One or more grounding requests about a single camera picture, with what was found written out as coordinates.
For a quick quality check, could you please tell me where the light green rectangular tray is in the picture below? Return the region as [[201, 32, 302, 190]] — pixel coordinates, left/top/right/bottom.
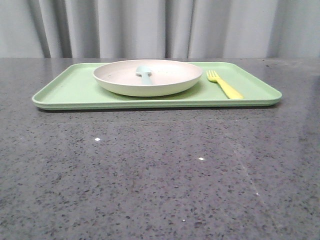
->
[[32, 62, 282, 111]]

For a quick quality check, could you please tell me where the cream round plate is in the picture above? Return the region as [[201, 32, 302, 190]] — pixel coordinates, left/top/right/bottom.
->
[[93, 59, 203, 97]]

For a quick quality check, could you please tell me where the grey pleated curtain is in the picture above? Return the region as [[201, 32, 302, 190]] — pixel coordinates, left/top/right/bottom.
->
[[0, 0, 320, 59]]

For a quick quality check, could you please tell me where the yellow plastic fork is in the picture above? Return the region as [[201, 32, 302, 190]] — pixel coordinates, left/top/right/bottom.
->
[[206, 70, 244, 100]]

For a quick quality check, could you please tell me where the light blue plastic spoon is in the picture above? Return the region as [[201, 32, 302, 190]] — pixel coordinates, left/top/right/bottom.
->
[[136, 65, 153, 85]]

